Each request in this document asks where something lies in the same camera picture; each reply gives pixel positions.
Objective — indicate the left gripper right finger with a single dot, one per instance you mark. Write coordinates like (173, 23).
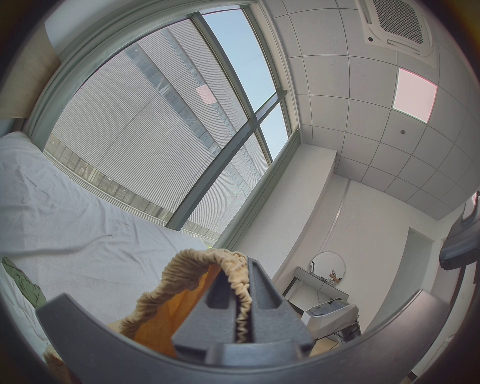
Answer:
(273, 318)

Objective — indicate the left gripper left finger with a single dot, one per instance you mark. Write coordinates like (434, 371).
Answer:
(210, 322)

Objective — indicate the tan shorts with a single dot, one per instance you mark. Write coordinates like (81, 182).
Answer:
(176, 315)

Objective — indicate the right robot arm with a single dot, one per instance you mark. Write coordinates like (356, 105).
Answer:
(322, 318)

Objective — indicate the bed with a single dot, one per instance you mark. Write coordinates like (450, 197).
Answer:
(75, 225)

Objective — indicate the white dressing table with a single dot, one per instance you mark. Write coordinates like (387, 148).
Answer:
(303, 276)

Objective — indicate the round mirror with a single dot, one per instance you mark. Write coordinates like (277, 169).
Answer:
(328, 264)

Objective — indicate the green garment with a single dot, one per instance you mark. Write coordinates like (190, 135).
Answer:
(26, 285)

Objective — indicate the window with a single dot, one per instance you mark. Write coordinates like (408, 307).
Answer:
(150, 131)

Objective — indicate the ceiling light panel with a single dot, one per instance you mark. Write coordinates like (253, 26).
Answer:
(414, 93)

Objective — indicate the ceiling air conditioner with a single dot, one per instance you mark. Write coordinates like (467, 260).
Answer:
(401, 26)

